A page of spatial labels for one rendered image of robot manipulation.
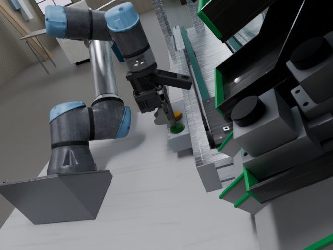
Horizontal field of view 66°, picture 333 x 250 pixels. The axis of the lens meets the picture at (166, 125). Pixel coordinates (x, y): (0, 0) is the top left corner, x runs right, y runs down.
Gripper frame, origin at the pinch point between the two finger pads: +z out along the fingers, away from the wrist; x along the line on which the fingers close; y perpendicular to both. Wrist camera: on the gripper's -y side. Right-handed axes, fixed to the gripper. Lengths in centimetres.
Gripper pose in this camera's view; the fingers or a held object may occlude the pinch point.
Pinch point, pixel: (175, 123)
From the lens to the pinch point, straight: 78.0
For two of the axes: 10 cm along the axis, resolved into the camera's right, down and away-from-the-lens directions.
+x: 0.3, 5.6, -8.3
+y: -9.4, 3.0, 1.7
